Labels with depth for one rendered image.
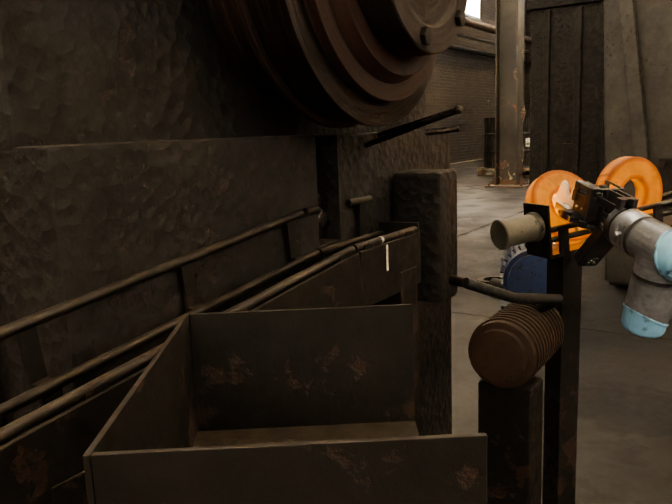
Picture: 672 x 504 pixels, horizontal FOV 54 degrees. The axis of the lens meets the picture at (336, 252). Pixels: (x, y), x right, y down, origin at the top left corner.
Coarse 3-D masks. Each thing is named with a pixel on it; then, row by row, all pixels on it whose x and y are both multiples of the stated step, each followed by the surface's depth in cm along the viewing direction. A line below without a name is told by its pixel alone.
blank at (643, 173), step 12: (612, 168) 135; (624, 168) 135; (636, 168) 136; (648, 168) 138; (600, 180) 136; (612, 180) 135; (624, 180) 136; (636, 180) 139; (648, 180) 138; (660, 180) 139; (636, 192) 141; (648, 192) 139; (660, 192) 140
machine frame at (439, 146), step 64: (0, 0) 64; (64, 0) 70; (128, 0) 77; (192, 0) 85; (0, 64) 65; (64, 64) 70; (128, 64) 77; (192, 64) 86; (0, 128) 67; (64, 128) 71; (128, 128) 78; (192, 128) 86; (256, 128) 97; (320, 128) 111; (384, 128) 129; (0, 192) 69; (64, 192) 65; (128, 192) 72; (192, 192) 80; (256, 192) 90; (320, 192) 109; (384, 192) 119; (0, 256) 71; (64, 256) 66; (128, 256) 72; (256, 256) 91; (320, 256) 104; (0, 320) 73; (64, 320) 67; (128, 320) 73; (448, 320) 148; (0, 384) 75; (448, 384) 150
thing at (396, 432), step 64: (192, 320) 58; (256, 320) 59; (320, 320) 59; (384, 320) 59; (192, 384) 59; (256, 384) 60; (320, 384) 60; (384, 384) 60; (128, 448) 39; (192, 448) 33; (256, 448) 33; (320, 448) 33; (384, 448) 33; (448, 448) 33
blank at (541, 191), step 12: (540, 180) 134; (552, 180) 135; (576, 180) 137; (528, 192) 135; (540, 192) 133; (552, 192) 134; (552, 204) 133; (552, 216) 132; (576, 228) 133; (576, 240) 132
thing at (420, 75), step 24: (312, 0) 79; (336, 0) 81; (312, 24) 81; (336, 24) 83; (360, 24) 84; (336, 48) 83; (360, 48) 86; (384, 48) 89; (360, 72) 88; (384, 72) 91; (408, 72) 95; (384, 96) 94
